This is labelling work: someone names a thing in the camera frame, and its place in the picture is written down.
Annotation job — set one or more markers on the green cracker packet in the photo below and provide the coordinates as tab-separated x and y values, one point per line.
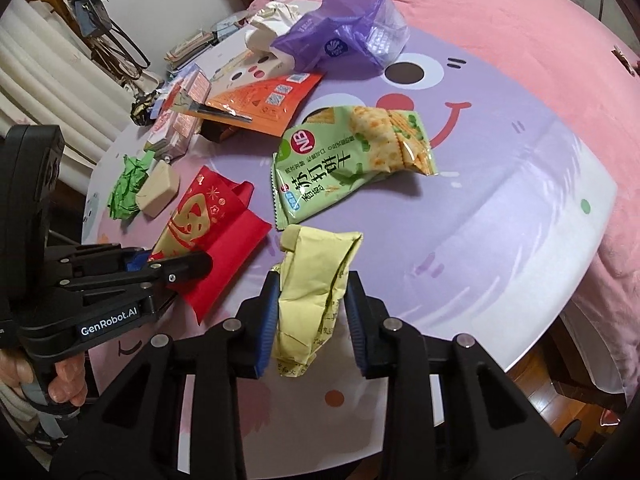
350	160

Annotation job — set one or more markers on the orange snack packet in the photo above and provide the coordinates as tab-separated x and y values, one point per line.
265	100

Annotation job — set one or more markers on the dark shoulder handbag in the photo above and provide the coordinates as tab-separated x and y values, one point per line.
102	25

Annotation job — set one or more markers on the green crumpled paper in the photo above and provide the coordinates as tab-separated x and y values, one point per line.
127	187

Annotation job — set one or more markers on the beige wedge-shaped packet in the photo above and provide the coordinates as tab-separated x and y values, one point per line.
157	187

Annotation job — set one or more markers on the yellow paper wrapper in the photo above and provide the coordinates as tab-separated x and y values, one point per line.
310	290

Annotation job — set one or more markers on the person's left hand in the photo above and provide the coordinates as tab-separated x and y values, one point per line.
67	380

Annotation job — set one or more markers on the red gold envelope packet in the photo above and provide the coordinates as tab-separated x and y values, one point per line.
220	240

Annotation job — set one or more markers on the white paper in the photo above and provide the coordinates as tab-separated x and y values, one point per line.
270	25

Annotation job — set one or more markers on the black gold crumpled wrapper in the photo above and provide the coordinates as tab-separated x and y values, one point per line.
142	108

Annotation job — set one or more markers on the small pink carton box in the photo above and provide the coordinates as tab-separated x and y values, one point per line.
196	82

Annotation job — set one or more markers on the white pleated curtain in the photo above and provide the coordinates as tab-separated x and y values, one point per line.
45	95

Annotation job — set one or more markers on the purple plastic bag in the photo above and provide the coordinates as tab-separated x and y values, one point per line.
350	25

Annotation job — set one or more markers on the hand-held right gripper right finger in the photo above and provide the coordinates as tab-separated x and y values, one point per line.
356	320

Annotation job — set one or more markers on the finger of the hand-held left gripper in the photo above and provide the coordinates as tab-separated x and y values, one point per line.
190	266
136	260

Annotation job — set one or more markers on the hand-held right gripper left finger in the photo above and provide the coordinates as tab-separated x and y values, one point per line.
265	320

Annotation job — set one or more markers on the cartoon printed folding table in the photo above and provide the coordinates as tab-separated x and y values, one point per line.
500	210

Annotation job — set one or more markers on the stack of books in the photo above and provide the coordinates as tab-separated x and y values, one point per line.
195	45

